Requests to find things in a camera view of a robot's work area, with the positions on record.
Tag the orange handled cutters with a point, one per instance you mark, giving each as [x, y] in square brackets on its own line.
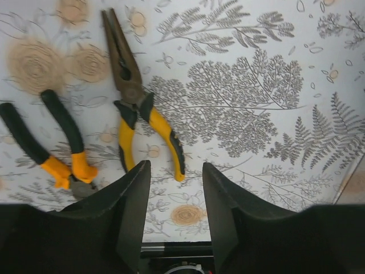
[67, 163]

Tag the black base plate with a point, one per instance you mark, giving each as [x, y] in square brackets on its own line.
[176, 257]

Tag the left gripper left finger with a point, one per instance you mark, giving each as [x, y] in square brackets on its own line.
[100, 234]

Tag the yellow handled pliers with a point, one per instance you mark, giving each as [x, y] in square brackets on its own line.
[134, 100]

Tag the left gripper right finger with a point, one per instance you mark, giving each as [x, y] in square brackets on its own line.
[251, 235]

